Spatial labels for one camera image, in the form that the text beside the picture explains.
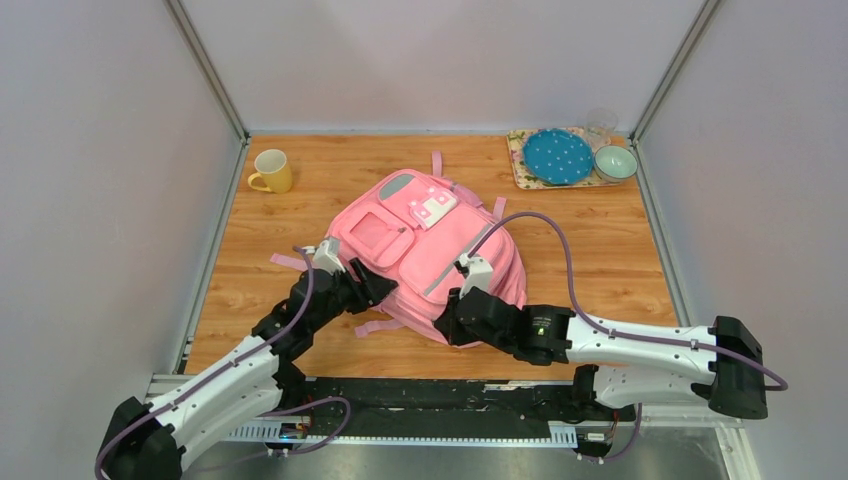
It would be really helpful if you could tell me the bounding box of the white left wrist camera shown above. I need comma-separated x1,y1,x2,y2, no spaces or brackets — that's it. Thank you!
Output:
303,236,346,274

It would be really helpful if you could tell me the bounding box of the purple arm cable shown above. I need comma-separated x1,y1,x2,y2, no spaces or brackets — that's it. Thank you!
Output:
463,211,790,465
94,246,352,480

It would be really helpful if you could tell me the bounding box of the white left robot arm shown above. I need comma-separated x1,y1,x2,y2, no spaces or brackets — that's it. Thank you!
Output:
94,259,398,479

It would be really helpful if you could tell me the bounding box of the floral placemat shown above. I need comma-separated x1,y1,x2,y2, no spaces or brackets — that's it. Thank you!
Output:
506,126,629,190

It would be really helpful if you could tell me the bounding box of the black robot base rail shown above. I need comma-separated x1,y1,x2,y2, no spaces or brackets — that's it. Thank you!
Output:
239,377,637,442

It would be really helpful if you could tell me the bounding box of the clear drinking glass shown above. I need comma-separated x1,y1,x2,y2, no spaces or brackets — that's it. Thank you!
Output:
585,108,618,144

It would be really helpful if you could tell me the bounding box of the pale green bowl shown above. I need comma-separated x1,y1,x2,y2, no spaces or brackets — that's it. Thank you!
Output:
594,145,639,183

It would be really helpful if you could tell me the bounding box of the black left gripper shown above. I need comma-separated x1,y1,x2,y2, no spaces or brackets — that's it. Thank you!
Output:
309,257,398,333

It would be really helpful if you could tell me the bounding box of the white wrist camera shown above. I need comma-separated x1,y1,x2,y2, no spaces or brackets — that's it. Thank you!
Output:
454,253,494,298
303,236,346,274

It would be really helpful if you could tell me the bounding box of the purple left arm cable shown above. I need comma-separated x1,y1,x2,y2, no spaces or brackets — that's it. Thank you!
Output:
94,246,352,480

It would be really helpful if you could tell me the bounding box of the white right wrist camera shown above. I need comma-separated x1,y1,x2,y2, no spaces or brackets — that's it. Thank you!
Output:
454,253,494,298

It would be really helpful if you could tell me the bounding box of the blue polka dot plate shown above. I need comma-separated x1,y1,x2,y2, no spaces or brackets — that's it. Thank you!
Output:
521,129,594,186

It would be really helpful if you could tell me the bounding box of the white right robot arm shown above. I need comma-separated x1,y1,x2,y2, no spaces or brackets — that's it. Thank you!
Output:
434,287,768,420

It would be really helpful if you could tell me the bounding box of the yellow mug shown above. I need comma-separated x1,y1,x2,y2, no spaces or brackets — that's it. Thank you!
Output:
247,149,293,194

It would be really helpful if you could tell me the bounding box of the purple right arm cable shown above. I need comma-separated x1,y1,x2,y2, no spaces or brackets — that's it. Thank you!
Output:
463,211,790,465

